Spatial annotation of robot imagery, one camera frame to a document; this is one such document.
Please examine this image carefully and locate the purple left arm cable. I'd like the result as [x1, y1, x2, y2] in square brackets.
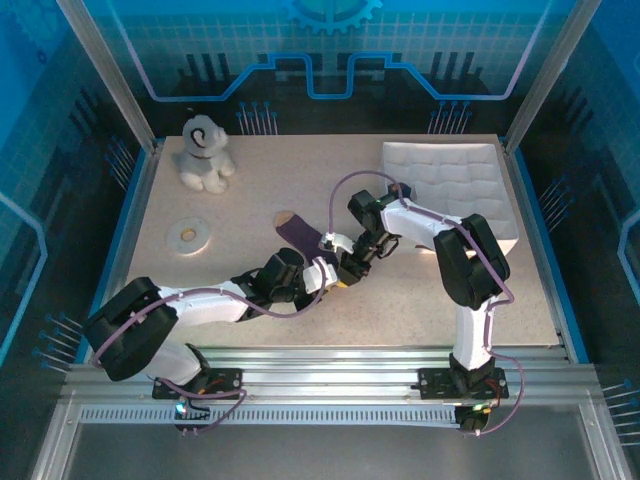
[92, 259, 334, 437]

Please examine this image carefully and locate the white fabric organizer box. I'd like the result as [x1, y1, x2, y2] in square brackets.
[381, 141, 520, 256]

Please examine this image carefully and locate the white tape roll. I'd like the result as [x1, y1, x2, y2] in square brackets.
[167, 216, 211, 256]

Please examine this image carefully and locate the grey metal front panel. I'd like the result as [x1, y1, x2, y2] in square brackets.
[64, 422, 601, 480]

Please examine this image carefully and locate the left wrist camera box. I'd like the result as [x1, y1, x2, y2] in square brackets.
[301, 255, 340, 295]

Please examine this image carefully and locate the slotted grey cable duct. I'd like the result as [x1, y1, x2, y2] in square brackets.
[77, 405, 464, 427]

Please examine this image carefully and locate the aluminium mounting rail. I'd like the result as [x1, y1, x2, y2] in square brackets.
[59, 346, 601, 401]

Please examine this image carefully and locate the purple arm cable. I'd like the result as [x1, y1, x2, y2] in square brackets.
[92, 259, 334, 437]
[325, 170, 525, 437]

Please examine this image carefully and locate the purple sock tan toe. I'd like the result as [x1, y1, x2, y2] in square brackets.
[273, 209, 346, 269]

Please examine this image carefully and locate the grey white plush dog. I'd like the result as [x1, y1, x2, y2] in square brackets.
[171, 114, 236, 192]

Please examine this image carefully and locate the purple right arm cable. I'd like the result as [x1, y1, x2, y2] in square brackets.
[325, 170, 525, 437]

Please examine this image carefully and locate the aluminium frame post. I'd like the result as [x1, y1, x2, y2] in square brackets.
[55, 0, 164, 154]
[503, 0, 604, 151]

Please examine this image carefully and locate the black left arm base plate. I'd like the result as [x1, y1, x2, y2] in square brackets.
[152, 367, 245, 401]

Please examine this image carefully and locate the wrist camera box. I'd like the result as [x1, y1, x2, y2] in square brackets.
[321, 232, 355, 253]
[301, 255, 340, 295]

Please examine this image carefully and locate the black cable connector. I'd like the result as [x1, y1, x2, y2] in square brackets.
[457, 404, 494, 436]
[173, 396, 211, 435]

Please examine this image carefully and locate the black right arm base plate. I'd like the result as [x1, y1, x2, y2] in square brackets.
[417, 367, 510, 401]

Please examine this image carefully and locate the blue table edge strip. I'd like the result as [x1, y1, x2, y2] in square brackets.
[74, 149, 151, 364]
[514, 149, 589, 364]

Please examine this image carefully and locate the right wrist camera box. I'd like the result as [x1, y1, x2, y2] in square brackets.
[321, 232, 355, 253]

